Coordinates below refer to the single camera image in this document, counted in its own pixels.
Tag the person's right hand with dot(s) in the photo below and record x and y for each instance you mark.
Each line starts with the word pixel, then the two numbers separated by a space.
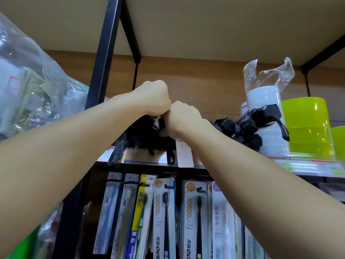
pixel 182 120

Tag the person's left hand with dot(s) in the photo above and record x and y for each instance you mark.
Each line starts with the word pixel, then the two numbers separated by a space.
pixel 153 98

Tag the person's right forearm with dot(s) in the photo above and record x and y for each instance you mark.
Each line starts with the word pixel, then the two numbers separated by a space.
pixel 256 186

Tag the person's left forearm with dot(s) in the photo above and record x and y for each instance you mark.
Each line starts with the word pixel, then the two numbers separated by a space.
pixel 54 159

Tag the white hanging price tag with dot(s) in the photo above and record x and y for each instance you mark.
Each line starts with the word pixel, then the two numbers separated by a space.
pixel 184 155

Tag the white cups in clear sleeve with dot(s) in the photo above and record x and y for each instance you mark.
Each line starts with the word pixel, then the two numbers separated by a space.
pixel 265 97

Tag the row of toothbrush packets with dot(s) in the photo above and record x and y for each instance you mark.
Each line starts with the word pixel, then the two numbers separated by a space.
pixel 164 213

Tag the wooden shelf board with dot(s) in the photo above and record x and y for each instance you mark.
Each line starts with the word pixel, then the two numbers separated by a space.
pixel 215 24

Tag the clear plastic bag of goods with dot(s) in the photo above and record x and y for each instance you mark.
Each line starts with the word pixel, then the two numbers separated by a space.
pixel 29 91

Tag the shelf edge price label strip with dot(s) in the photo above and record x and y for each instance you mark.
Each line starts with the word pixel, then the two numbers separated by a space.
pixel 310 167

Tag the clear plastic packet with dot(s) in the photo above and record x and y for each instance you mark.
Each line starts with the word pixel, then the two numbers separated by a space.
pixel 51 229

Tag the green plastic item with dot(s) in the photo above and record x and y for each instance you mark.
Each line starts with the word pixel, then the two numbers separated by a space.
pixel 25 245

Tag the black metal shelf frame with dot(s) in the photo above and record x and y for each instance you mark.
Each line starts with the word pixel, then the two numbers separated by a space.
pixel 103 48

